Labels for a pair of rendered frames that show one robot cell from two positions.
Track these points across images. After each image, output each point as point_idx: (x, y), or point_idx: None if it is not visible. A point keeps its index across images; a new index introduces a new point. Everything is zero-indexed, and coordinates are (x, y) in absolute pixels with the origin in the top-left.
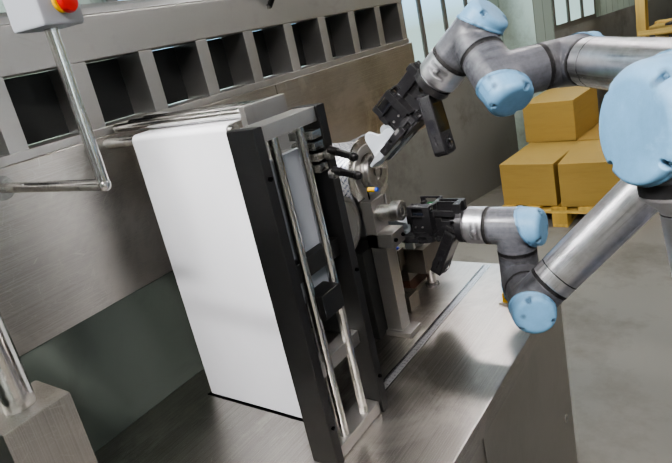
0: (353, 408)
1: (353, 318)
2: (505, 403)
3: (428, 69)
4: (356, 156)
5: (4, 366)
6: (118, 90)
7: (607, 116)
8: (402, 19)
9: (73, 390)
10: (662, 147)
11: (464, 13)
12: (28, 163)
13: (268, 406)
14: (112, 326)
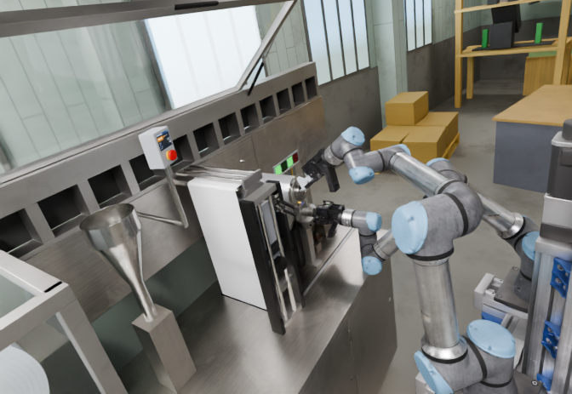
0: (289, 306)
1: (290, 269)
2: (358, 300)
3: (328, 156)
4: (294, 207)
5: (146, 303)
6: (175, 150)
7: (394, 222)
8: (317, 83)
9: (161, 297)
10: (409, 244)
11: (345, 134)
12: (140, 198)
13: (250, 303)
14: (177, 266)
